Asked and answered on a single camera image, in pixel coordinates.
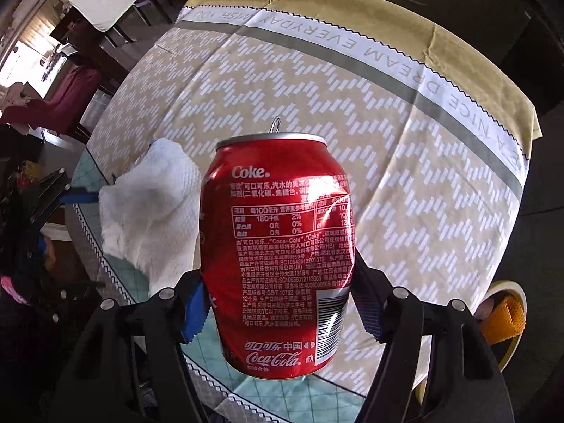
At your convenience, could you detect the red cola can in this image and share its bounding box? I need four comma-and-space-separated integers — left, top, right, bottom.
200, 133, 356, 379

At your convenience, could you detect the white paper towel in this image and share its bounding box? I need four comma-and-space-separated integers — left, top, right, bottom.
98, 139, 202, 296

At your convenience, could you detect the patterned tablecloth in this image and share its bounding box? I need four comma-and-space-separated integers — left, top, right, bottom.
67, 0, 541, 422

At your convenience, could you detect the yellow rimmed trash bin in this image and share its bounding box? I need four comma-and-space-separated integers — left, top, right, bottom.
414, 279, 528, 406

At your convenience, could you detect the orange foam net sleeve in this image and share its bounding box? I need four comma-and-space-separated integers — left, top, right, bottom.
480, 294, 526, 345

